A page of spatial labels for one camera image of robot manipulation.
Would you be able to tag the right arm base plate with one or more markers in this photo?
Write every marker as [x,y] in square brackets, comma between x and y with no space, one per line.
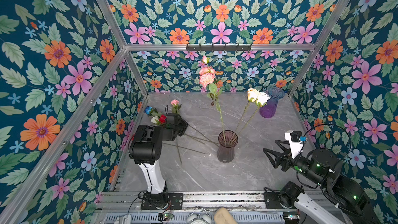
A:
[276,200]

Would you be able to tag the red rose stem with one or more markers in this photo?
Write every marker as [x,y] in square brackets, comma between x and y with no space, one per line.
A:
[185,148]
[162,118]

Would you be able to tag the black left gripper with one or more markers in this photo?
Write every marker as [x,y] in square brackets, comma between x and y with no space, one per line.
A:
[184,124]

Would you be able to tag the smoky brown ribbed glass vase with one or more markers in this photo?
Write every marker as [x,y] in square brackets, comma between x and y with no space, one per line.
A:
[227,142]

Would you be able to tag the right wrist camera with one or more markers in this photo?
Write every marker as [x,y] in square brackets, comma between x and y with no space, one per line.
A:
[296,142]

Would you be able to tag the purple ribbed glass vase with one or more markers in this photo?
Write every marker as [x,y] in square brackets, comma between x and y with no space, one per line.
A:
[269,110]

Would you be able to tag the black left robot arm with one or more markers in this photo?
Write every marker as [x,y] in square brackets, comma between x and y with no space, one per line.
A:
[145,150]

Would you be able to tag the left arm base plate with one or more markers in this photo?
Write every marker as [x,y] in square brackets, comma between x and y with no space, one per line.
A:
[162,201]

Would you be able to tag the cream rose stem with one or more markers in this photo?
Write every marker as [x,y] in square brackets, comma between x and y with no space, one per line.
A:
[252,95]

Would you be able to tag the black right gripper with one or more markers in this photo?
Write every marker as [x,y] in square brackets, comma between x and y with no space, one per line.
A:
[284,158]

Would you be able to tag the white rose stem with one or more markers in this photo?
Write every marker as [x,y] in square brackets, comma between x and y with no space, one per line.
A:
[261,101]
[155,120]

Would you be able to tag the pink peony flower stem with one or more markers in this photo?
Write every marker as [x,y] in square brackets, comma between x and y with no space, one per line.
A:
[208,81]

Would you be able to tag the small pink rose stem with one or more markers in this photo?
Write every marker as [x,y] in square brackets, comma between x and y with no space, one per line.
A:
[175,106]

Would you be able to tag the beige sponge block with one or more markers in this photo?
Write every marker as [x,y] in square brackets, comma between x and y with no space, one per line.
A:
[223,216]

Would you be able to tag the silver twin bell alarm clock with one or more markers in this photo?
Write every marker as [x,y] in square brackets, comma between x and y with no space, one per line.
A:
[199,216]

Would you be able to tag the blue rose stem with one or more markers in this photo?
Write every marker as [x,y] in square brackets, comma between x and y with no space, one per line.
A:
[148,110]

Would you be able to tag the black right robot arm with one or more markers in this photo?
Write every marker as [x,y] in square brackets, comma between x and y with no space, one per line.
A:
[323,168]

